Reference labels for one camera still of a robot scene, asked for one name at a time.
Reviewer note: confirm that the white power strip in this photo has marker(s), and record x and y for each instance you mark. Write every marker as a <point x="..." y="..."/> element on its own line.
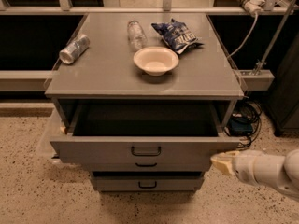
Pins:
<point x="253" y="7"/>

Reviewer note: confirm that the grey drawer cabinet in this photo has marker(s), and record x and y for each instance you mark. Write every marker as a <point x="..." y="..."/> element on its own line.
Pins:
<point x="106" y="72"/>

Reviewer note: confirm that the grey top drawer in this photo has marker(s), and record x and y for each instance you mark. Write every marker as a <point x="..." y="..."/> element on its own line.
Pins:
<point x="166" y="132"/>

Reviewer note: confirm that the grey middle drawer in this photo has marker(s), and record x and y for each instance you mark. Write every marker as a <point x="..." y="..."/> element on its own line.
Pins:
<point x="153" y="167"/>

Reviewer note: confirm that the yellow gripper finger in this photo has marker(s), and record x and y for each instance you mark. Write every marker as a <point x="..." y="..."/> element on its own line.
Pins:
<point x="224" y="162"/>

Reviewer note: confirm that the grey drawer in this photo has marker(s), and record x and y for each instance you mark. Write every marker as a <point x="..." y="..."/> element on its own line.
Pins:
<point x="153" y="167"/>
<point x="147" y="183"/>
<point x="166" y="132"/>

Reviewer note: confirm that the white paper bowl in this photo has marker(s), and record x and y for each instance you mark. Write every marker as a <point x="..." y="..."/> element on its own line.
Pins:
<point x="156" y="61"/>

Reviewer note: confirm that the grey bottom drawer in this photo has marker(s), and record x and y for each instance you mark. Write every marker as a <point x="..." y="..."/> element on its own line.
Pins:
<point x="147" y="183"/>

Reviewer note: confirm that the blue electronic box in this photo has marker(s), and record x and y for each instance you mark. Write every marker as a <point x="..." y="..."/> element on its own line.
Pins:
<point x="240" y="126"/>

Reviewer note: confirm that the clear plastic water bottle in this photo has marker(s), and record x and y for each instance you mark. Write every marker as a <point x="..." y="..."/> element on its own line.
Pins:
<point x="136" y="35"/>

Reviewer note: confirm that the silver drink can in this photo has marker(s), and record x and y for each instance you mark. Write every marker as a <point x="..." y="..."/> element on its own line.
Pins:
<point x="73" y="50"/>

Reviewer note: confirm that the blue chip bag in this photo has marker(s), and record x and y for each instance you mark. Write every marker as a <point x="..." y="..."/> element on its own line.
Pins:
<point x="176" y="35"/>

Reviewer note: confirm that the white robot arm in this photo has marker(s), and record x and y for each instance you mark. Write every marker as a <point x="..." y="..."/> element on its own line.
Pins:
<point x="281" y="173"/>

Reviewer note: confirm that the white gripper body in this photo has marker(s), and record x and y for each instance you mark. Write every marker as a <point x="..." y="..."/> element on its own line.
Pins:
<point x="248" y="166"/>

